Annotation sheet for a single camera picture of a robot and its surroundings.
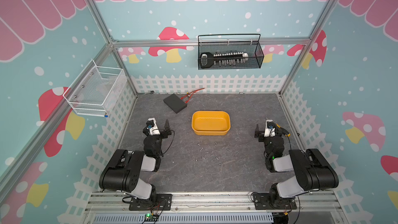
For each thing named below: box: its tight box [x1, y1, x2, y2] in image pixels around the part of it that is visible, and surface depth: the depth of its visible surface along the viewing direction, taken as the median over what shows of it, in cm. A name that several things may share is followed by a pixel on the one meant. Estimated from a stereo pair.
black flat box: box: [163, 93, 188, 115], surface depth 116 cm
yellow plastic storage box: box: [191, 110, 231, 136], surface depth 103 cm
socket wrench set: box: [199, 51, 249, 69], surface depth 91 cm
